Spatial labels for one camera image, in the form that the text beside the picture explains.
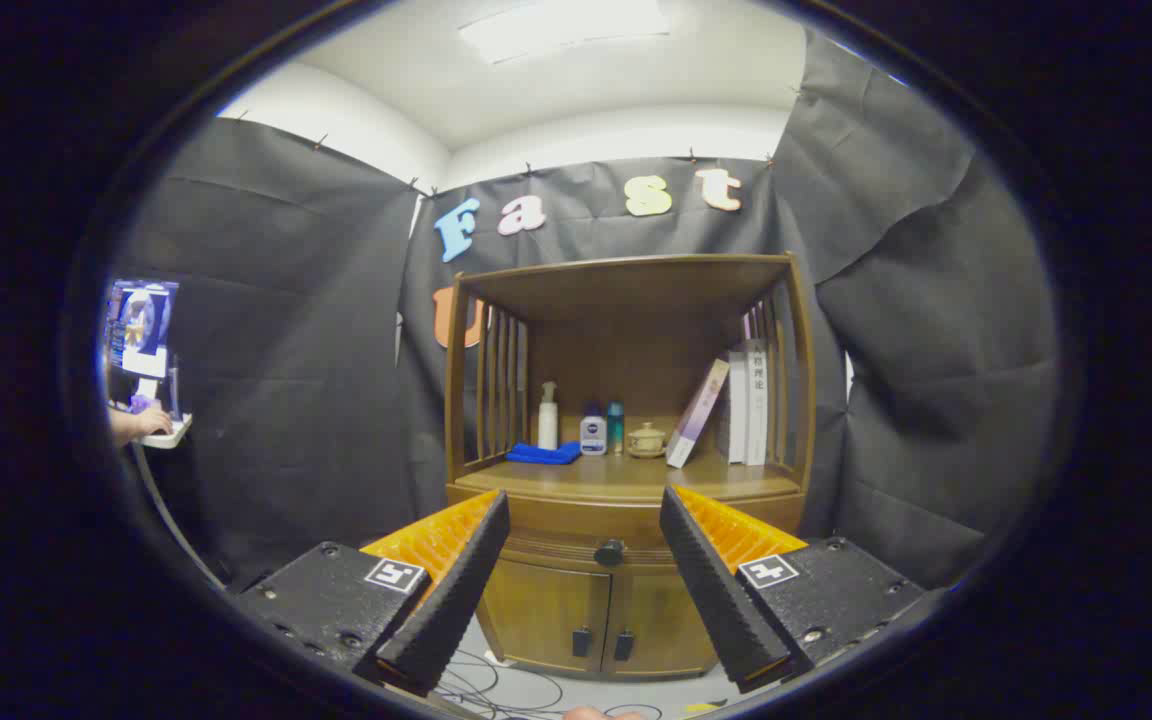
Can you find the teal bottle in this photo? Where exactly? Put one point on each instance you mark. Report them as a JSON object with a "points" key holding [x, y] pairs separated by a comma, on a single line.
{"points": [[615, 430]]}

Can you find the yellow tape strip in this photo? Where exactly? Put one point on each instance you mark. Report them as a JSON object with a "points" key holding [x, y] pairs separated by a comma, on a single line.
{"points": [[702, 708]]}

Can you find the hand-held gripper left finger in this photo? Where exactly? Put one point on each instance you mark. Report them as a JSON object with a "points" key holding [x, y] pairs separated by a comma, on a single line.
{"points": [[456, 600]]}

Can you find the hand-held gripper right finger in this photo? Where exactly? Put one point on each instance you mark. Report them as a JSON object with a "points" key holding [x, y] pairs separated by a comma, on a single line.
{"points": [[721, 600]]}

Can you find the blue folded cloth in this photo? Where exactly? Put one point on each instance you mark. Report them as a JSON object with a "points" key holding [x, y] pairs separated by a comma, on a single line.
{"points": [[541, 454]]}

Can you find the white pump bottle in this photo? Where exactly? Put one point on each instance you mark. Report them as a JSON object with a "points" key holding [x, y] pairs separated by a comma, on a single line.
{"points": [[547, 425]]}

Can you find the wooden drawer with black knob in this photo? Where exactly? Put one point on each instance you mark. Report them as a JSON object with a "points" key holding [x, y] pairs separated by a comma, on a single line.
{"points": [[586, 515]]}

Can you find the computer monitor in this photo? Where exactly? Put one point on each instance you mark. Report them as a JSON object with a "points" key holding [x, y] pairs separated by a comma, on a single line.
{"points": [[141, 320]]}

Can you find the white keyboard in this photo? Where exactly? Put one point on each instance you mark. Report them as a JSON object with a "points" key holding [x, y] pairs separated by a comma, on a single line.
{"points": [[171, 434]]}

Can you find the beige lidded tea cup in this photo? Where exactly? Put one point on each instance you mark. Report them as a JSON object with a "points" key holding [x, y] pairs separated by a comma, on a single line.
{"points": [[647, 440]]}

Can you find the white bottle with blue cap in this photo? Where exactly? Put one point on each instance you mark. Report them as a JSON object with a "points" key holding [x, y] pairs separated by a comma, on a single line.
{"points": [[593, 437]]}

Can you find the wooden countertop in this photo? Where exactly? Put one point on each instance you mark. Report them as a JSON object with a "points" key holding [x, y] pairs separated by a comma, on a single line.
{"points": [[626, 475]]}

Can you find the purple book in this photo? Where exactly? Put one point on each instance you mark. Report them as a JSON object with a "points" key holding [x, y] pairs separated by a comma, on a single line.
{"points": [[696, 415]]}

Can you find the wooden cabinet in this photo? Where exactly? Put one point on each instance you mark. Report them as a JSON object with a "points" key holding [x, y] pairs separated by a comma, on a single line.
{"points": [[626, 340]]}

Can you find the wooden cabinet door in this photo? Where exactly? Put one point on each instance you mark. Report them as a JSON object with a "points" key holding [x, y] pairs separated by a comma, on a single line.
{"points": [[661, 620], [546, 610]]}

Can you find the white book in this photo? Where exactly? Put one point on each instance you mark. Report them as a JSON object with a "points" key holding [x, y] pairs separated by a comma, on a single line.
{"points": [[758, 410]]}

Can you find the ceiling light panel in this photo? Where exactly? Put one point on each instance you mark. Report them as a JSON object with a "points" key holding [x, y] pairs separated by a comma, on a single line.
{"points": [[566, 25]]}

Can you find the patterned cover book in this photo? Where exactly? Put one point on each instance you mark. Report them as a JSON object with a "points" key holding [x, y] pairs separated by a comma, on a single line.
{"points": [[736, 420]]}

